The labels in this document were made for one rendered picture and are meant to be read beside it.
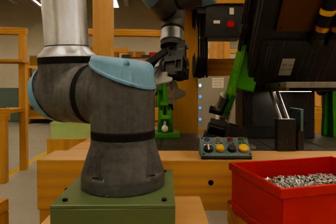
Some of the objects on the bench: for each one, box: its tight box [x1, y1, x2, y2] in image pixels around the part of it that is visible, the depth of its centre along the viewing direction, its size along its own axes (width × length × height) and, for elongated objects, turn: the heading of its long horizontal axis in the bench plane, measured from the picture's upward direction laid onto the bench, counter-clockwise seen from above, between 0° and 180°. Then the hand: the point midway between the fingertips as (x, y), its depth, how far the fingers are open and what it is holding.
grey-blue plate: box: [290, 108, 304, 150], centre depth 103 cm, size 10×2×14 cm
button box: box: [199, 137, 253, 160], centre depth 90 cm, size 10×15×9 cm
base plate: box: [155, 133, 336, 151], centre depth 120 cm, size 42×110×2 cm
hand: (161, 104), depth 87 cm, fingers open, 14 cm apart
